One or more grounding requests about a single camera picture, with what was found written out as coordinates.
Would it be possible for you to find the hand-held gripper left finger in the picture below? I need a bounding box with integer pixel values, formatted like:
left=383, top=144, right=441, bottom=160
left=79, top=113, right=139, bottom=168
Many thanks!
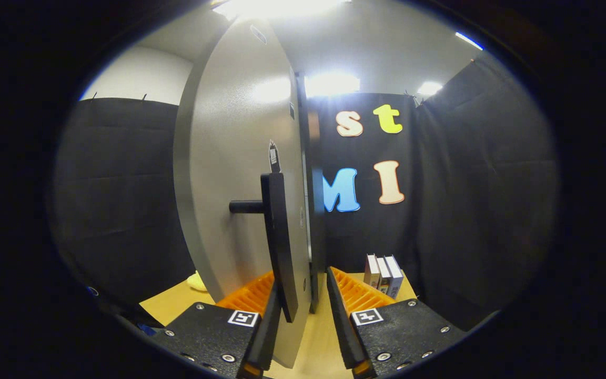
left=148, top=271, right=282, bottom=379

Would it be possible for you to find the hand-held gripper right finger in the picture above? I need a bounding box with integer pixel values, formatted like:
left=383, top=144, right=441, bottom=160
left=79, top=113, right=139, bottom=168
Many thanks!
left=326, top=266, right=467, bottom=379

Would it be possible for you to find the beige book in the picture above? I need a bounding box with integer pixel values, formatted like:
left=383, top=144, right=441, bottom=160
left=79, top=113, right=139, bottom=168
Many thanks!
left=377, top=256, right=392, bottom=294

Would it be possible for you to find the pale yellow object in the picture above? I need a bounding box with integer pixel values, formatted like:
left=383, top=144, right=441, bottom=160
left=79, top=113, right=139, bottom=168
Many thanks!
left=186, top=270, right=209, bottom=292

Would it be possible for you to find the dark grey cabinet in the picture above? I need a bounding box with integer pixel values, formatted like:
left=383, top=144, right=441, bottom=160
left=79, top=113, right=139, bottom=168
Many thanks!
left=295, top=71, right=330, bottom=315

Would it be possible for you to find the black backdrop cloth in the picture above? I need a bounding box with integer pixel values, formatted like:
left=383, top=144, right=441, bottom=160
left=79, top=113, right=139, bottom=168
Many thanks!
left=50, top=55, right=560, bottom=330

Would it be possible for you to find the long strip ceiling light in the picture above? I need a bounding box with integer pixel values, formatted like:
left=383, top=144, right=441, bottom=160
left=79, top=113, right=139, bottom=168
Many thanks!
left=456, top=32, right=484, bottom=51

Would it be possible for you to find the large ceiling light panel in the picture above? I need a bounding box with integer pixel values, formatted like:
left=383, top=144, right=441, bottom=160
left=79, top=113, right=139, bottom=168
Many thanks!
left=214, top=0, right=347, bottom=19

